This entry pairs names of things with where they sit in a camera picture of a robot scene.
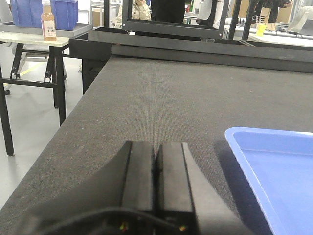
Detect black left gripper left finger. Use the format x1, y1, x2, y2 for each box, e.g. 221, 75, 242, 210
32, 141, 154, 235

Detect orange drink bottle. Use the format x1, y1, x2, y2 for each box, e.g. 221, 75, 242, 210
41, 0, 57, 41

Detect yellow cup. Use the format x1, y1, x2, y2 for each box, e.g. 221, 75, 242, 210
255, 23, 267, 37

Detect black metal frame rack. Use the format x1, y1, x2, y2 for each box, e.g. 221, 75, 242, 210
103, 0, 260, 41

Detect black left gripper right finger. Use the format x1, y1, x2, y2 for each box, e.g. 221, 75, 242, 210
156, 142, 247, 235

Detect white folding table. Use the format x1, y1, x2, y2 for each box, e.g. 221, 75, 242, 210
0, 21, 93, 157

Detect person in beige jacket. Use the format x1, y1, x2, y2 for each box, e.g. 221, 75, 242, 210
115, 0, 151, 28

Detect blue plastic tray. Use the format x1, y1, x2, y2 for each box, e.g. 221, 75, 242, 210
224, 127, 313, 235

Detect blue storage bin on table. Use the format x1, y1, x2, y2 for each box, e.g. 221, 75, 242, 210
9, 0, 79, 31

